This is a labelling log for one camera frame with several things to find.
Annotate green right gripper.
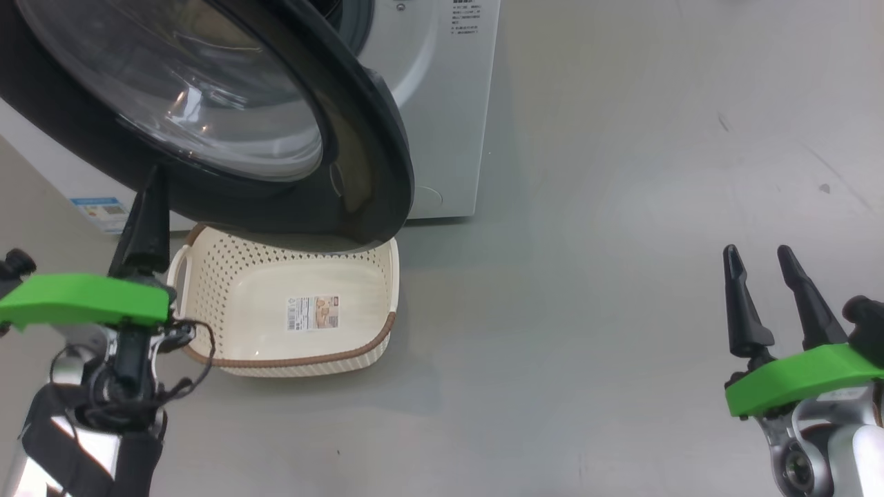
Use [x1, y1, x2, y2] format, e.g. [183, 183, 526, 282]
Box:
[723, 244, 884, 418]

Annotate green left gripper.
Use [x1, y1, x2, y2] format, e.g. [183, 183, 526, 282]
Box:
[0, 164, 173, 331]

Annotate dark round glass washer door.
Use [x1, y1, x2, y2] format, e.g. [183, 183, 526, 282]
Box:
[0, 0, 415, 253]

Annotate cream perforated laundry basket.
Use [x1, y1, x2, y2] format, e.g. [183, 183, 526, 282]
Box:
[166, 222, 401, 378]

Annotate basket product label sticker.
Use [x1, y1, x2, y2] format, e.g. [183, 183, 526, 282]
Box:
[287, 295, 340, 332]

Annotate white front-load washing machine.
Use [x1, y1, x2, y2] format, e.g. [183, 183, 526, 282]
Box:
[0, 0, 501, 235]

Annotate blue energy label sticker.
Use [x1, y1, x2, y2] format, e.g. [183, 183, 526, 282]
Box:
[69, 197, 132, 234]

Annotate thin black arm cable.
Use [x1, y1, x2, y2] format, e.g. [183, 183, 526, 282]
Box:
[48, 319, 217, 415]

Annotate black fabric arm strap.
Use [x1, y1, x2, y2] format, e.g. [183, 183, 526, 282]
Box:
[21, 383, 163, 497]

